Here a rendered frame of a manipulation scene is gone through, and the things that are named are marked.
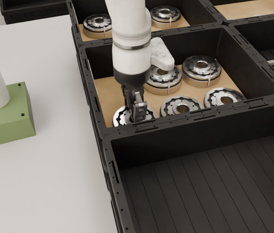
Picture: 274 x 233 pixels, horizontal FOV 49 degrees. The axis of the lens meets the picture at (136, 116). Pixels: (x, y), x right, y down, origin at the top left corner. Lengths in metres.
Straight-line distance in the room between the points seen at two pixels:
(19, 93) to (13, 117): 0.10
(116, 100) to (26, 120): 0.25
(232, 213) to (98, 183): 0.33
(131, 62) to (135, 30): 0.06
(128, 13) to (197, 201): 0.36
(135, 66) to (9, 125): 0.42
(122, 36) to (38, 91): 0.55
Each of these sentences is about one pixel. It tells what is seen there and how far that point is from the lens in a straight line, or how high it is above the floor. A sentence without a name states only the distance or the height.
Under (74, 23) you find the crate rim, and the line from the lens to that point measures 0.87.
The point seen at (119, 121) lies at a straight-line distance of 0.66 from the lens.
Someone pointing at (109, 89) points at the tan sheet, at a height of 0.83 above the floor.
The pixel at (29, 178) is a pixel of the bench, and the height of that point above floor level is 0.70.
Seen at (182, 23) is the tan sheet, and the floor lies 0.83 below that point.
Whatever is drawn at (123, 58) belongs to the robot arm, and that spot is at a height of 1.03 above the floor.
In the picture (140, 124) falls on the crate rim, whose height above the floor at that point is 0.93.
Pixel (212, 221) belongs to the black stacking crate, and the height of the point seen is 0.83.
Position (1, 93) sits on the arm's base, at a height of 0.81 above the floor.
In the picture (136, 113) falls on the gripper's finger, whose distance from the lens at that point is 0.60.
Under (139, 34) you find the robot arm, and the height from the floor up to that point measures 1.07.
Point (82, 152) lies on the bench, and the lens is 0.82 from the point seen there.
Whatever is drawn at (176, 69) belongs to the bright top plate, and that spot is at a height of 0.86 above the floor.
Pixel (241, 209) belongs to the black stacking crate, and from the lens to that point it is 0.61.
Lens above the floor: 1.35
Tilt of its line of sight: 46 degrees down
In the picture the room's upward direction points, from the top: straight up
